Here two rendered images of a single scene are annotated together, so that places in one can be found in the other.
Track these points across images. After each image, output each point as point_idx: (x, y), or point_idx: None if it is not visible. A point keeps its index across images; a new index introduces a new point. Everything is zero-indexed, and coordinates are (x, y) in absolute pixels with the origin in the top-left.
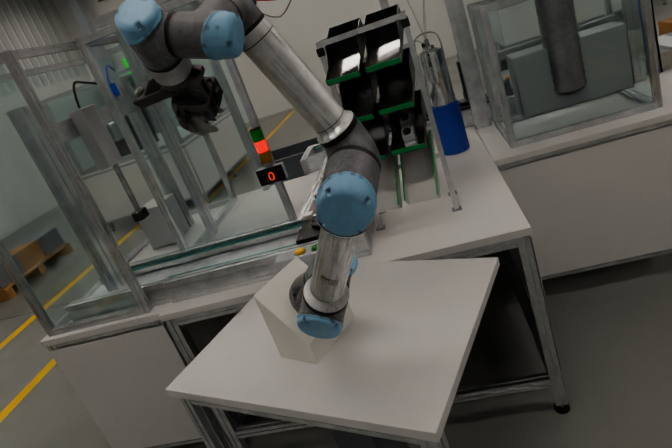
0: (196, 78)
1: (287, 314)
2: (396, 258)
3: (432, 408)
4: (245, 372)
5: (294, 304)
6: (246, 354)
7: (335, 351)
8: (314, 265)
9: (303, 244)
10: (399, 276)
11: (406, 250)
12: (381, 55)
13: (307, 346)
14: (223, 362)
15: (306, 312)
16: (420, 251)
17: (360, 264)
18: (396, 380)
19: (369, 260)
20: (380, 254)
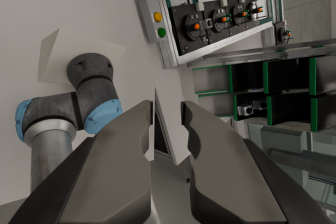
0: None
1: (60, 59)
2: (157, 91)
3: (3, 196)
4: (14, 9)
5: (71, 63)
6: None
7: (55, 90)
8: (42, 164)
9: (167, 15)
10: (139, 102)
11: (164, 94)
12: (326, 106)
13: (41, 78)
14: None
15: (24, 121)
16: (162, 105)
17: (153, 64)
18: (28, 155)
19: (156, 70)
20: (162, 76)
